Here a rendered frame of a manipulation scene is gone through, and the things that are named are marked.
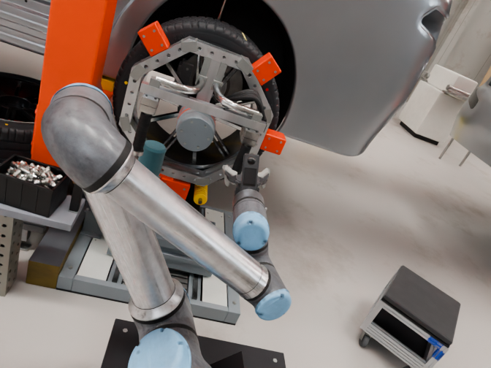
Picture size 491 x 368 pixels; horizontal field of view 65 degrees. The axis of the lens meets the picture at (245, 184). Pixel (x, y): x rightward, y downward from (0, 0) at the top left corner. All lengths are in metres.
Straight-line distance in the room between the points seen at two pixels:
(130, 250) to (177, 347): 0.25
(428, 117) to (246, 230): 6.87
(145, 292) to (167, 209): 0.33
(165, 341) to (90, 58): 0.92
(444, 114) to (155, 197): 7.28
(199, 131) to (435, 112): 6.61
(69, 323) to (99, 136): 1.16
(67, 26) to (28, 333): 1.09
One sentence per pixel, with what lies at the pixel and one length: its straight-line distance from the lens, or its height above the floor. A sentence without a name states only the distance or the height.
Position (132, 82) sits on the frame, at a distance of 1.48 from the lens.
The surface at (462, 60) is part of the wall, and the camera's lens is 12.68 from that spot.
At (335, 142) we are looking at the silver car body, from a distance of 2.13.
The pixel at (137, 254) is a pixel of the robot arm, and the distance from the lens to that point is 0.94.
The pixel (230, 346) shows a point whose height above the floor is 0.30.
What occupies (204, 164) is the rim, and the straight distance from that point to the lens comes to 1.67.
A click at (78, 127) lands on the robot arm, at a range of 0.70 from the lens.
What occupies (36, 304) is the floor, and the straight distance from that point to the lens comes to 1.81.
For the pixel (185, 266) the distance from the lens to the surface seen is 1.91.
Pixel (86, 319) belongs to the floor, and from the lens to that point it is 1.77.
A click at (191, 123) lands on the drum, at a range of 1.35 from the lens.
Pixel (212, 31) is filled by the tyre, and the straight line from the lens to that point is 1.50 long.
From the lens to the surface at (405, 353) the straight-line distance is 2.17.
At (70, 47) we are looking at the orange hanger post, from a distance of 1.44.
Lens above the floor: 1.37
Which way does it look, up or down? 26 degrees down
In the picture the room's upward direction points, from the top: 23 degrees clockwise
